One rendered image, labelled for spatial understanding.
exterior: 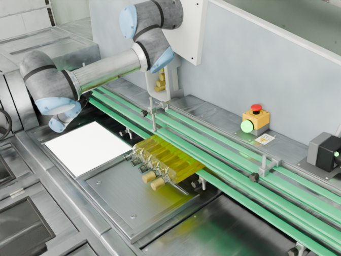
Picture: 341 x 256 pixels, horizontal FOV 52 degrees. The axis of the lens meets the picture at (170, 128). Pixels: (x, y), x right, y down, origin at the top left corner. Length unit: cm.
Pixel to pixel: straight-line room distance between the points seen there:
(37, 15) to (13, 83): 297
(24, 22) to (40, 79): 380
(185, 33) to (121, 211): 76
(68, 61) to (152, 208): 113
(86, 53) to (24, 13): 280
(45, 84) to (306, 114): 86
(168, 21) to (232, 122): 47
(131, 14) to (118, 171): 71
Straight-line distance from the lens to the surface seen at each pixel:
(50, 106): 120
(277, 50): 121
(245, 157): 123
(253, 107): 128
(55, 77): 123
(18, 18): 497
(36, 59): 125
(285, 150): 124
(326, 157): 114
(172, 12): 143
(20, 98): 217
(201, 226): 140
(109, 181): 161
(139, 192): 152
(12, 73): 212
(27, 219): 164
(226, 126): 136
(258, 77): 129
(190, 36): 145
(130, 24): 135
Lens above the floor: 167
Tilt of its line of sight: 30 degrees down
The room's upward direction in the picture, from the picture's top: 117 degrees counter-clockwise
